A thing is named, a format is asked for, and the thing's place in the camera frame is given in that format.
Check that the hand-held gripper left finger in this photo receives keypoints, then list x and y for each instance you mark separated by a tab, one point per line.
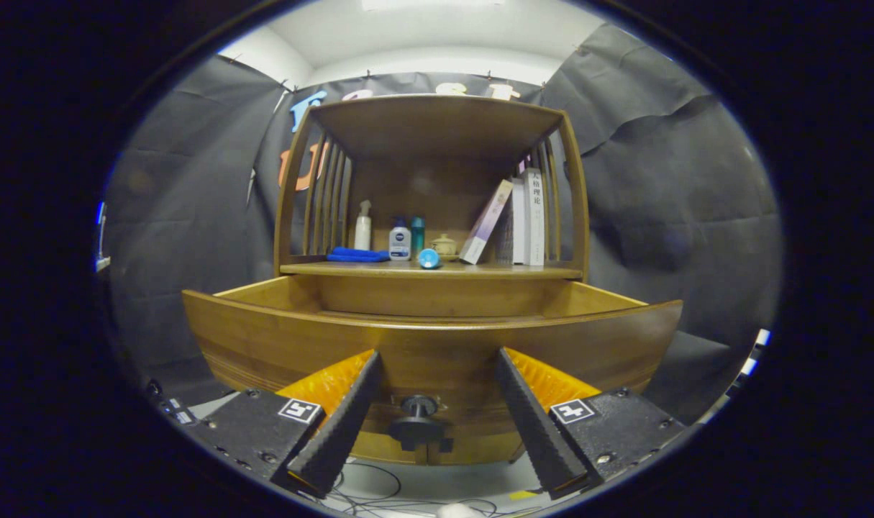
343	424

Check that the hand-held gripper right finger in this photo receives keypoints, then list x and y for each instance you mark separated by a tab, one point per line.
537	424

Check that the black round drawer knob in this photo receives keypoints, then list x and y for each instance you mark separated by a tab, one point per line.
416	428

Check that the wooden drawer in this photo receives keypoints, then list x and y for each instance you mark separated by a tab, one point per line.
436	345

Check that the blue tube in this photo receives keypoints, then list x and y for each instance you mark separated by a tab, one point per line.
429	258

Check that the wooden countertop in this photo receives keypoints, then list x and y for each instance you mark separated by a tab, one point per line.
494	270

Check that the wooden cabinet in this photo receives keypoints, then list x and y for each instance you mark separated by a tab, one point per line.
436	122

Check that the yellow tape piece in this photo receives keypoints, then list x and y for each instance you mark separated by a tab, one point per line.
523	495

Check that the white object on floor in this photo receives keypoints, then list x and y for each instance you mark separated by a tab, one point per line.
454	512

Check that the black electronic box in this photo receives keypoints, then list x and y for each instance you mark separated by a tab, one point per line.
181	416

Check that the blue folded cloth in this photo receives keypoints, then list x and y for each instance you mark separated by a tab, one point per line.
354	255

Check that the white lotion bottle blue cap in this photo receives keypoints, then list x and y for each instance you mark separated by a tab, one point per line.
400	244

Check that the white pump bottle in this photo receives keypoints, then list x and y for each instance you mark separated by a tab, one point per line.
363	234

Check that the beige lidded tea cup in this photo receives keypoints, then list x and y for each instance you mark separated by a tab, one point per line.
445	246

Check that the white book printed spine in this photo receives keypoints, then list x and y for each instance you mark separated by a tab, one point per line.
534	223

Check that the white book patterned cover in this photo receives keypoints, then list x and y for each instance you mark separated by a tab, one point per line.
519	223

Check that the teal bottle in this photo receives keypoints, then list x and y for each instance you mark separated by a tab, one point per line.
418	234

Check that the purple book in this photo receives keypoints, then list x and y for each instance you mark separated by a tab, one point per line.
485	223

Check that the black and white striped board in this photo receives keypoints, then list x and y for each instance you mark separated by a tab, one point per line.
762	337

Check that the white and blue stand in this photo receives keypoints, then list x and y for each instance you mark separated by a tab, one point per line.
103	262

